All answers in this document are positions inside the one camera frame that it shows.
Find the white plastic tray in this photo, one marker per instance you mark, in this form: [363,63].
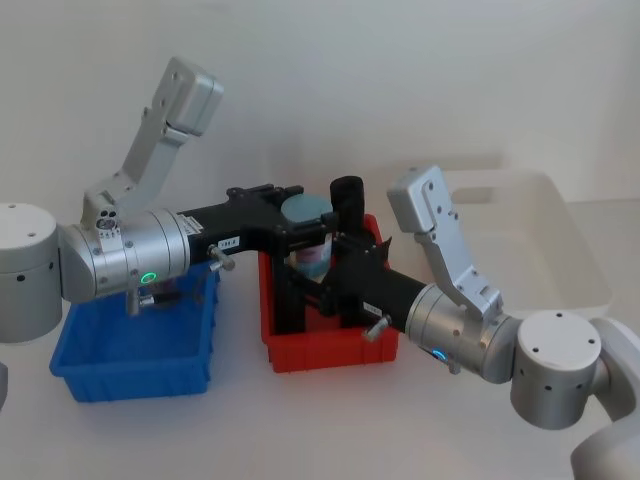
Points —
[550,240]

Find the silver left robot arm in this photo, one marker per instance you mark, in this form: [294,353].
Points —
[125,250]

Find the black cylinder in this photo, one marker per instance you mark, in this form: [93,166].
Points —
[347,197]

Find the blue plastic bin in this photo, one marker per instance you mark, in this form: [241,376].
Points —
[135,350]

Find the bottle with teal cap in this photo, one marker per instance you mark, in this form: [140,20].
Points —
[307,210]

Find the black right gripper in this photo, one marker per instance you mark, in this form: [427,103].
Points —
[385,295]

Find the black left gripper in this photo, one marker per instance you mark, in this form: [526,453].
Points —
[220,225]

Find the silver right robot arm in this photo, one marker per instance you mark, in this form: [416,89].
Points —
[500,325]

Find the red plastic bin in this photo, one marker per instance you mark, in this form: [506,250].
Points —
[330,350]

